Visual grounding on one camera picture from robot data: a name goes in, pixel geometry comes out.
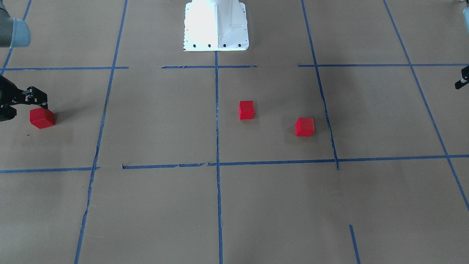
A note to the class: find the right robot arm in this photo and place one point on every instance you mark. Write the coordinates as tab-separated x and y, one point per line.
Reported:
15	32

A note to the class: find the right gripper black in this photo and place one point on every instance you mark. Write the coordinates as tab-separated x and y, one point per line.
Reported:
7	92

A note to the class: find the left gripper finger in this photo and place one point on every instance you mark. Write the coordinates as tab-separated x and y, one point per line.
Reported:
464	80

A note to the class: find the red block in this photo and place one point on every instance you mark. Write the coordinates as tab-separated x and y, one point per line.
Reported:
304	127
41	118
246	109

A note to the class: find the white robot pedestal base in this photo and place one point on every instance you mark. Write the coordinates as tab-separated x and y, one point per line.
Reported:
215	25

